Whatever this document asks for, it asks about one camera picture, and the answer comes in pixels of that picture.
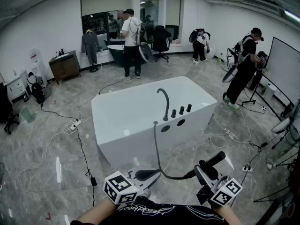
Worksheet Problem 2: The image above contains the black clothes stand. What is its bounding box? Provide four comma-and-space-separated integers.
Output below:
85, 28, 99, 73

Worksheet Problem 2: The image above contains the beige roller blind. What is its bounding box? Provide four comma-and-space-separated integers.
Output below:
165, 0, 182, 27
81, 0, 133, 16

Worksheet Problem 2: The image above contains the grey oval lid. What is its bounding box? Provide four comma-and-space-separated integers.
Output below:
271, 117, 293, 134
138, 42, 155, 63
189, 29, 200, 43
222, 64, 239, 83

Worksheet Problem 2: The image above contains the black swivel chair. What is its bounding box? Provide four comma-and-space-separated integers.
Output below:
0, 82, 20, 135

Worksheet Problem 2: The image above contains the brown wooden vanity cabinet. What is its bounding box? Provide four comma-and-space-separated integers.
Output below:
48, 50, 82, 85

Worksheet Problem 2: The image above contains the white drawer cabinet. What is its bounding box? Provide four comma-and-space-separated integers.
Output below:
6, 69, 30, 105

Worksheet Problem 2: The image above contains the black shower hose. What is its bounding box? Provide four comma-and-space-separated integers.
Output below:
153, 122, 196, 180

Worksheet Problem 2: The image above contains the dark green bathtub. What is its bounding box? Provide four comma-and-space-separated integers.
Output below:
106, 45, 146, 68

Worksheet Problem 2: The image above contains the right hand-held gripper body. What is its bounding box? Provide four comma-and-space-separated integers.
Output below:
196, 175, 243, 207

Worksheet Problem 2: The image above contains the person's black printed shirt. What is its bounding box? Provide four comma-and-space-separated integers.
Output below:
98, 195, 232, 225

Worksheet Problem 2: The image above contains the person's left forearm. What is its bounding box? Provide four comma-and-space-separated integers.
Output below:
76, 197, 118, 225

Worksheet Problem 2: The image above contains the white round pedestal basin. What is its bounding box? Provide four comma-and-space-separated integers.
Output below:
205, 45, 217, 60

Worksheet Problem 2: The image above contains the grey hanging robe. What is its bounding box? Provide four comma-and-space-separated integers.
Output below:
81, 30, 100, 65

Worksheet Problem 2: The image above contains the translucent green bin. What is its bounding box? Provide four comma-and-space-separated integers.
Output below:
20, 106, 36, 124

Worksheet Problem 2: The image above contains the person's right forearm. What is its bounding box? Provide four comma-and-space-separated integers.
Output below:
212, 204, 243, 225

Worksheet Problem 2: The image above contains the black office chair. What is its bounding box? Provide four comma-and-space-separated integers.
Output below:
151, 25, 171, 63

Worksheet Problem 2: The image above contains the black floor cable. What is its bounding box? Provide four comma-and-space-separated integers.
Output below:
40, 103, 98, 207

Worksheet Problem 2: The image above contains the black curved tub faucet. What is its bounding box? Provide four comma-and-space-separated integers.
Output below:
156, 88, 170, 122

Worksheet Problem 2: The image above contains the dark glass window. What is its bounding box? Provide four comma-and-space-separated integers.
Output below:
82, 10, 125, 41

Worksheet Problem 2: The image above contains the white panel board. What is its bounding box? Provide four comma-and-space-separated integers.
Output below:
267, 37, 300, 107

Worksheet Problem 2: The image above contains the ceiling tube light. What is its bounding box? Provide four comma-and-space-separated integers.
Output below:
284, 9, 300, 22

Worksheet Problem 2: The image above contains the white water dispenser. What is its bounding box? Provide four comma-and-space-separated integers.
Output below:
29, 48, 47, 87

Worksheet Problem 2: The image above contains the white bathtub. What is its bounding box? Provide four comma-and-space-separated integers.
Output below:
91, 76, 218, 168

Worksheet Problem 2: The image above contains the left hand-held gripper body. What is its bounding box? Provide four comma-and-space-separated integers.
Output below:
104, 170, 143, 206

